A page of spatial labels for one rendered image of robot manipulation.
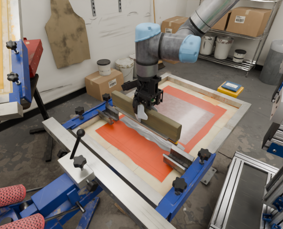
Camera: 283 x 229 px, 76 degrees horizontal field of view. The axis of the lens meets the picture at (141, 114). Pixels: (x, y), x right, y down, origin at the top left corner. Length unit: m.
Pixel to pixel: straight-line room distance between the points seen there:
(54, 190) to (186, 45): 0.57
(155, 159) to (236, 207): 0.99
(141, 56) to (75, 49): 2.21
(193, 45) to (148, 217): 0.48
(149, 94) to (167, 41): 0.19
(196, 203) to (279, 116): 1.18
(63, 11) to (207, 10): 2.18
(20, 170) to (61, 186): 1.61
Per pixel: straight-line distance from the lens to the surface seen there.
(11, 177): 2.24
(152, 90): 0.62
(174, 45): 0.54
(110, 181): 0.62
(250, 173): 1.87
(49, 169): 2.12
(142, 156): 0.78
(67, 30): 2.69
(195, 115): 1.02
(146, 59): 0.58
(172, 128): 0.65
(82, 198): 0.76
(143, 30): 0.55
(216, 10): 0.64
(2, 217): 0.68
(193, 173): 0.70
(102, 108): 0.97
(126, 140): 0.84
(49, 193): 0.66
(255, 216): 1.67
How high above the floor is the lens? 1.57
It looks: 39 degrees down
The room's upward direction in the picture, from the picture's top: straight up
